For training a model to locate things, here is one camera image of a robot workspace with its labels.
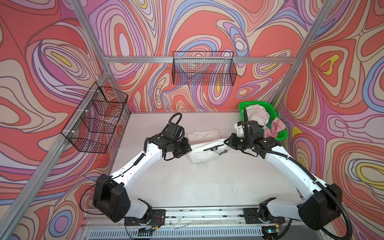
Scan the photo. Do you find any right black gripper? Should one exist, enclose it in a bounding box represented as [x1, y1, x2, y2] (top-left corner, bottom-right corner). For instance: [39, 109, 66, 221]
[224, 132, 254, 151]

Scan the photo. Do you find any white t shirt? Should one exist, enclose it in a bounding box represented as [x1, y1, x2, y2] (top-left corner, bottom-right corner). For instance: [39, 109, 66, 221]
[187, 129, 229, 164]

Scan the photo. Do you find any green plastic laundry basket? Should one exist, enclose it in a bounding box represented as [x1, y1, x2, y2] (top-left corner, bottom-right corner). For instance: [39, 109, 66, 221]
[239, 101, 287, 141]

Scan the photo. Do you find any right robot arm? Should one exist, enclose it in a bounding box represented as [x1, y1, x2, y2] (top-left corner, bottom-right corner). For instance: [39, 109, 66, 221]
[224, 109, 353, 240]

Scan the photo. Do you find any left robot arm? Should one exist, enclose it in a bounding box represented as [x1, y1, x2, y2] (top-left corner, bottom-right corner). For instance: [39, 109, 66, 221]
[93, 113, 192, 224]

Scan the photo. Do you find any white cloth in basket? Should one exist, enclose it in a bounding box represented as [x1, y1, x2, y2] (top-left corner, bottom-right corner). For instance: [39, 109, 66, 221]
[246, 105, 270, 129]

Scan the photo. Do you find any pink cloth in basket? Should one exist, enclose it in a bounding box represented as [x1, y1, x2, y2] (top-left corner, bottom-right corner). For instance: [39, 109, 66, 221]
[264, 118, 286, 138]

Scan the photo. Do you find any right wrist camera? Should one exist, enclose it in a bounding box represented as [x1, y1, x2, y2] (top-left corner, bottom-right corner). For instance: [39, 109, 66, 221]
[235, 121, 249, 137]

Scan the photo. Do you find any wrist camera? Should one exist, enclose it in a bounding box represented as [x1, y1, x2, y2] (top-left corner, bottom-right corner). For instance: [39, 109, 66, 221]
[163, 123, 185, 142]
[235, 121, 249, 137]

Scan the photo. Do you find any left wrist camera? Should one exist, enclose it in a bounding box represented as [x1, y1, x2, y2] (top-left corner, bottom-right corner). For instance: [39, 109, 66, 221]
[163, 123, 185, 142]

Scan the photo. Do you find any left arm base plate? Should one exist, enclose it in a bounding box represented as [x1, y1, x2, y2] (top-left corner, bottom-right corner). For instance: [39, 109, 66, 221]
[124, 209, 166, 227]

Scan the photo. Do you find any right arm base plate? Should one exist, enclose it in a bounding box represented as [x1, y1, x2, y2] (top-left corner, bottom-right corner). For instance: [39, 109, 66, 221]
[243, 208, 286, 225]

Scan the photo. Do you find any black wire basket back wall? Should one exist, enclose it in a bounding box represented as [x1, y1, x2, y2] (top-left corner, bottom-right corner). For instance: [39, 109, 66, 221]
[172, 51, 237, 86]

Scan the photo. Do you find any black wire basket wall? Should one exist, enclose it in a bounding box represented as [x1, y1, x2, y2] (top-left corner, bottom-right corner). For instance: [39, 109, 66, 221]
[61, 83, 128, 154]
[172, 51, 237, 86]

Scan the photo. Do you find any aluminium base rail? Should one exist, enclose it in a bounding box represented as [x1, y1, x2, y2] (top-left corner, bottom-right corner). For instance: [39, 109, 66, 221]
[74, 206, 328, 240]

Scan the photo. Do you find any black wire basket left wall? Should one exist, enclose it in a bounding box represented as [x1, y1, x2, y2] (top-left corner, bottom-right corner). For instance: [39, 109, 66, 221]
[61, 83, 128, 154]

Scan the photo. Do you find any aluminium frame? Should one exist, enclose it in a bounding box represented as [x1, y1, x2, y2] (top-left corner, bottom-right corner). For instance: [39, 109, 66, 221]
[1, 1, 324, 240]

